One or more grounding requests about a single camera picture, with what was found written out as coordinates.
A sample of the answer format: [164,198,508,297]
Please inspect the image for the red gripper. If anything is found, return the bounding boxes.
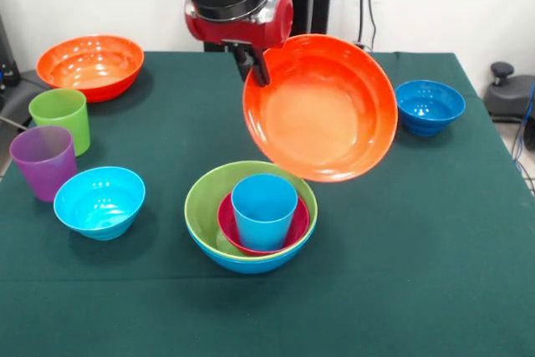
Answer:
[183,0,293,88]

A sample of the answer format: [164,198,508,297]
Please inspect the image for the large orange bowl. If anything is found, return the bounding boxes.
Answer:
[35,35,145,104]
[242,33,399,184]

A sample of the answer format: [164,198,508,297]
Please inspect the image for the large green bowl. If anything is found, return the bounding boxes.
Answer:
[184,160,318,258]

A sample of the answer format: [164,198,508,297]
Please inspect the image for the light blue cup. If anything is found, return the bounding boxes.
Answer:
[231,173,299,252]

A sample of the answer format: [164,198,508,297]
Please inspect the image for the small pink bowl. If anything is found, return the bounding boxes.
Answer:
[217,192,311,257]

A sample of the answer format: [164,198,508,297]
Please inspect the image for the large blue bowl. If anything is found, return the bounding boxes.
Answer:
[186,222,317,276]

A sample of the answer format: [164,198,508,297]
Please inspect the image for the green cup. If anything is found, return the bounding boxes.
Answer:
[28,89,91,157]

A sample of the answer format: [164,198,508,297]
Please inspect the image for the small dark blue bowl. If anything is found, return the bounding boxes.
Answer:
[395,79,466,137]

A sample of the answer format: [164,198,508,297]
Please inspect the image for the small light blue bowl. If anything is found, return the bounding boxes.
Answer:
[53,166,146,242]

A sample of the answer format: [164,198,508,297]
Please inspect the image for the dark green table cloth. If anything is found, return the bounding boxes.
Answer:
[0,51,535,357]

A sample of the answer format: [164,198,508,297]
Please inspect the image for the purple cup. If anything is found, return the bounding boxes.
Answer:
[8,125,79,203]

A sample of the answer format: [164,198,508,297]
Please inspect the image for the grey stand foot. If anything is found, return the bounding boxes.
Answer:
[487,61,535,124]
[0,68,51,132]

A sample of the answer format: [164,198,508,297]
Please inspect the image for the black equipment box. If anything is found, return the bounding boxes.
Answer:
[0,13,21,89]

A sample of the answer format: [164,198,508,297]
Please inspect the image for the blue cable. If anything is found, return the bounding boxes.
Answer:
[512,80,535,161]

